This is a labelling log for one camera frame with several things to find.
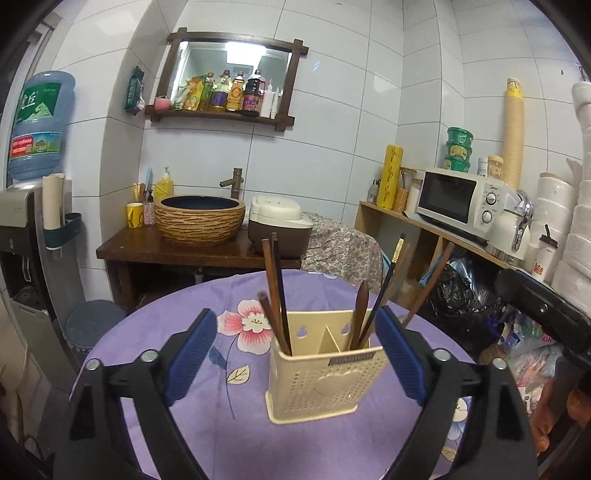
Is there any white microwave oven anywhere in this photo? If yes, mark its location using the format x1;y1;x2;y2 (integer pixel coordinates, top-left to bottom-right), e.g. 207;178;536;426
416;167;513;241

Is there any grey water dispenser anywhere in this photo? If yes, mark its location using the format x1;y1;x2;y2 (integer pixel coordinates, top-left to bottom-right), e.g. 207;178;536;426
0;178;86;398

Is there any purple label sauce bottle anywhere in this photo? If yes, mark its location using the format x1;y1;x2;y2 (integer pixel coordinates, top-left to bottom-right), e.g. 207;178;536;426
211;69;232;112

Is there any yellow soap pump bottle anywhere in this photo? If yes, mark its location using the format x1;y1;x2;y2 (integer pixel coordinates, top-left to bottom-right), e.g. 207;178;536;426
154;167;175;201

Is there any bamboo style faucet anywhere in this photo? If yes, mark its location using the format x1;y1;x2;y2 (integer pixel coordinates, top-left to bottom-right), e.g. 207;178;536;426
219;167;244;200

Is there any dark plain chopstick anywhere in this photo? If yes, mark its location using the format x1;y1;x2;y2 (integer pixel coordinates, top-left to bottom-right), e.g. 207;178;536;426
271;233;293;355

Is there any floral patterned cloth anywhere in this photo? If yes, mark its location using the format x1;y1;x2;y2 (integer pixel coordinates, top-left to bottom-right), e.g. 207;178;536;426
302;212;384;289

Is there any purple floral tablecloth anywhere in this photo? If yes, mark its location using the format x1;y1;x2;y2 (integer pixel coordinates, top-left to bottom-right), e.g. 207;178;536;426
69;269;476;480

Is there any cream plastic utensil holder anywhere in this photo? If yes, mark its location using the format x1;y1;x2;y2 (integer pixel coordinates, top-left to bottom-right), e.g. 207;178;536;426
264;310;391;425

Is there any brown wooden chopstick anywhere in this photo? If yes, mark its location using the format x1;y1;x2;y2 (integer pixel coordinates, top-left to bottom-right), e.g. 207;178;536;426
264;291;289;357
261;238;293;356
399;242;456;329
257;294;283;356

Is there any dark soy sauce bottle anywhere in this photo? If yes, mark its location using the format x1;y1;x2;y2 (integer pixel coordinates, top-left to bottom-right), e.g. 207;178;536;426
241;69;266;116

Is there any dark wooden handled utensil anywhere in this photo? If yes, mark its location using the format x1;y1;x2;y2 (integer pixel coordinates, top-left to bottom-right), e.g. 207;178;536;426
348;279;371;352

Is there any person's right hand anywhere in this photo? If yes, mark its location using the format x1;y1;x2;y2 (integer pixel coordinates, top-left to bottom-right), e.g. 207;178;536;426
531;385;591;455

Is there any black plastic bag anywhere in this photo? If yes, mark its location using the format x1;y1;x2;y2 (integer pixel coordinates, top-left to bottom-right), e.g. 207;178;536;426
425;265;513;333

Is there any stack of toilet paper rolls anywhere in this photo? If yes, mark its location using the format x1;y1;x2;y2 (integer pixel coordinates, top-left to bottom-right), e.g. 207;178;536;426
536;80;591;298

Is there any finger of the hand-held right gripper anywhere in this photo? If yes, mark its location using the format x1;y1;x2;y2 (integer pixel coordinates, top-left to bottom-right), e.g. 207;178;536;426
495;267;591;337

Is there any blue water jug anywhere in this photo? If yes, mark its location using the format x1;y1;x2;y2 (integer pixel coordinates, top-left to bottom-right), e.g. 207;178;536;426
7;71;77;183

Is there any brown and cream rice cooker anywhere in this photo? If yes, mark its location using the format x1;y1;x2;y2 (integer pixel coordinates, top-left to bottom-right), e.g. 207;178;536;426
248;195;315;259

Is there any pile of colourful snack packets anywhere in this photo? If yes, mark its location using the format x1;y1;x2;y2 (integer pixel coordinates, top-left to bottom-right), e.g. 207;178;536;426
480;309;568;416

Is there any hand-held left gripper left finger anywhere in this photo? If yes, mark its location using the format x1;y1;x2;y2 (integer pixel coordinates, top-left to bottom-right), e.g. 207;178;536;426
54;307;219;480

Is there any dark wooden sink table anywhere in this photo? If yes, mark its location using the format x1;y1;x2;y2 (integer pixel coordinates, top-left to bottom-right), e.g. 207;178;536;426
96;224;303;319

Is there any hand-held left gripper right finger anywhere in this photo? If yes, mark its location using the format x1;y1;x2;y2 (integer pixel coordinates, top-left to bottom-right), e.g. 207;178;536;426
375;305;540;480

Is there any glass jar of corn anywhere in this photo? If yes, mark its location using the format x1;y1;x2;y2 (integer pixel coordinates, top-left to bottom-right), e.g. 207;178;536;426
392;171;410;210

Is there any woven pattern sink basin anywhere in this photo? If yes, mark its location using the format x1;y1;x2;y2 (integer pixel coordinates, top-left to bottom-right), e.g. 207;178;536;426
154;195;247;247

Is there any white tumbler with black lid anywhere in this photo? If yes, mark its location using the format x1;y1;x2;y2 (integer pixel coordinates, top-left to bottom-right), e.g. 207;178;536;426
531;225;559;283

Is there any yellow label sauce bottle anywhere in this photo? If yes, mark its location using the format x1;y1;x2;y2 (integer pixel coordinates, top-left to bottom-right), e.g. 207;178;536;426
226;71;245;113

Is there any white electric kettle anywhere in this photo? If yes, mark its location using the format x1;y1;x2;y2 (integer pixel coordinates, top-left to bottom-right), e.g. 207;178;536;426
487;189;536;261

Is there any yellow seasoning packet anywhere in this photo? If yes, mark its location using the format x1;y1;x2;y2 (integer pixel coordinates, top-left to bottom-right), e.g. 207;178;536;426
182;76;204;112

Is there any white plastic jar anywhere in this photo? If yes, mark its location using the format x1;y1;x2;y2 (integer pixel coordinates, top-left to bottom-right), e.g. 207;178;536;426
406;178;423;213

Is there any wooden framed mirror shelf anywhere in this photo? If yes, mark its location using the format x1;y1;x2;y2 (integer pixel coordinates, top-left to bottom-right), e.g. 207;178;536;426
144;28;310;134

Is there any white squeeze bottle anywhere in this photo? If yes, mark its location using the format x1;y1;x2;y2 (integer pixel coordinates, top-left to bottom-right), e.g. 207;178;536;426
260;79;280;118

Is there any green hanging packet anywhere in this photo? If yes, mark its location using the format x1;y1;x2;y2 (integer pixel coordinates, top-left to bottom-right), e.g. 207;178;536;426
124;66;146;116

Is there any tall stack of paper cups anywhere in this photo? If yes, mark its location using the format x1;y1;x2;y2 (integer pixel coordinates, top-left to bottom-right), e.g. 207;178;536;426
502;78;527;192

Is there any wooden shelf unit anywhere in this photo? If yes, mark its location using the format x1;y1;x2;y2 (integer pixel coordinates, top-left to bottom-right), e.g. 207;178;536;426
355;200;555;315

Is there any grey round trash bin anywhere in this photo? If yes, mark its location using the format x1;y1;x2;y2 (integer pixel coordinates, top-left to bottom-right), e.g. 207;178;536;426
65;299;126;358

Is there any beige tube in teal holder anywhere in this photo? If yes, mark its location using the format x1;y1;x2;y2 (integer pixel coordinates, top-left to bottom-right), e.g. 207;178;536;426
42;173;85;252

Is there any yellow tube package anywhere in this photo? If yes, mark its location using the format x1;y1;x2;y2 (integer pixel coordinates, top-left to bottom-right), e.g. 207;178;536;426
376;145;404;209

